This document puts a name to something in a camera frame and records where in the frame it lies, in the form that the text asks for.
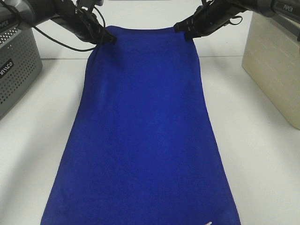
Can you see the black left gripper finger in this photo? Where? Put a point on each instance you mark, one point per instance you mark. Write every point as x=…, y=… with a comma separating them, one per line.
x=103, y=36

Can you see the blue towel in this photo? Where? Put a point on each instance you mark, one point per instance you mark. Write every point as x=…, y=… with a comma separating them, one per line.
x=142, y=150

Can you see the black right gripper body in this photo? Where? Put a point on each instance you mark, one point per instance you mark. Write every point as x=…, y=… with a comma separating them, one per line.
x=211, y=17

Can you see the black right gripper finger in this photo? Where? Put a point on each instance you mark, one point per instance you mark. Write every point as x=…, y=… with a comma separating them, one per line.
x=185, y=26

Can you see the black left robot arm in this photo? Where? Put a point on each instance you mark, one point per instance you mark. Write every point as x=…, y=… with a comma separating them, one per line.
x=30, y=13

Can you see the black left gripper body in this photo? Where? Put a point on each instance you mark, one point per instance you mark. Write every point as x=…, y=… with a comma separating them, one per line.
x=79, y=19

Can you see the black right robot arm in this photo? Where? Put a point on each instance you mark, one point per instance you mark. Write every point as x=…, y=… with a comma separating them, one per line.
x=269, y=8

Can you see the grey perforated plastic basket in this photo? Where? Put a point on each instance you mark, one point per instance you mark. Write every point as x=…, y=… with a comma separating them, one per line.
x=20, y=62

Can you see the beige plastic bin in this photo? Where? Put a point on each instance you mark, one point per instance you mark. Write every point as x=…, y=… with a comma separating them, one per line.
x=272, y=59

